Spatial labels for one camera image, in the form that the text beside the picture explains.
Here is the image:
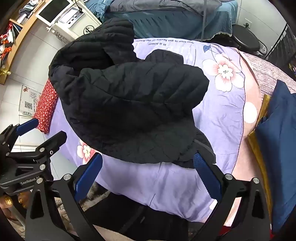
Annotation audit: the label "red patterned cloth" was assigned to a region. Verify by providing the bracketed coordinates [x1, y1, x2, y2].
[33, 79, 59, 134]

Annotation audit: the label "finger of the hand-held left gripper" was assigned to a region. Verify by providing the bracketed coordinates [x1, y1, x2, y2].
[7, 130, 68, 181]
[0, 118, 39, 153]

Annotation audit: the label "pile of red white packets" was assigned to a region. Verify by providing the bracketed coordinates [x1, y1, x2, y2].
[0, 22, 18, 61]

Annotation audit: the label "navy blue cloth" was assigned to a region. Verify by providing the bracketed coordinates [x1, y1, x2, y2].
[254, 79, 296, 234]

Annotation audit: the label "person's dark pants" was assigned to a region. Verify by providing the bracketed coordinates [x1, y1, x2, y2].
[87, 192, 208, 241]

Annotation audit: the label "gold yellow cloth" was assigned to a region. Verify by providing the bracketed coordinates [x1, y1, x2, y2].
[247, 94, 274, 216]

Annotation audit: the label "brown floral plush cloth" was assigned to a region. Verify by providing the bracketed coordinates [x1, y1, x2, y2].
[53, 182, 111, 232]

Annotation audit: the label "white framed monitor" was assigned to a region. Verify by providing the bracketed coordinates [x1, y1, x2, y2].
[38, 0, 73, 25]

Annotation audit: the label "purple floral bedsheet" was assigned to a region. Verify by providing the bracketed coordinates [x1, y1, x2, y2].
[50, 37, 247, 223]

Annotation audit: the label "wooden shelf unit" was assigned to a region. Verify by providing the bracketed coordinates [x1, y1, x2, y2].
[0, 0, 55, 85]

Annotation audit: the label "grey strap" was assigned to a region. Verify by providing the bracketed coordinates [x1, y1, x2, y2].
[201, 0, 207, 42]

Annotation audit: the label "black quilted jacket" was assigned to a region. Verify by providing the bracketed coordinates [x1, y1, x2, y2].
[48, 18, 216, 169]

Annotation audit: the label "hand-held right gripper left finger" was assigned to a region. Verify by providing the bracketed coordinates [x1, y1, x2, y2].
[25, 153, 103, 241]

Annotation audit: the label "teal bed cover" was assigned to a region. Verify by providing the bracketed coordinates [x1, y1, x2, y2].
[99, 0, 238, 42]

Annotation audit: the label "black metal railing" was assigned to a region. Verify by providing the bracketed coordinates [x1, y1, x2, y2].
[264, 23, 296, 77]

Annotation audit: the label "light blue cloth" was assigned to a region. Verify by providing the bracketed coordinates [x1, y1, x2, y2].
[86, 0, 111, 24]

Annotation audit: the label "white equipment cabinet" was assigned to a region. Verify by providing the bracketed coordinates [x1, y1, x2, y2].
[47, 0, 103, 43]

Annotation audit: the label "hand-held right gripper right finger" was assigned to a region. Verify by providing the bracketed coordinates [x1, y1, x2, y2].
[193, 152, 271, 241]

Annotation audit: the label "white printed sign board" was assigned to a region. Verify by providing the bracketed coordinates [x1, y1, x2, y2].
[19, 85, 43, 118]

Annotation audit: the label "black round stool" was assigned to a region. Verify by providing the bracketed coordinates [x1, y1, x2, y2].
[231, 24, 263, 50]

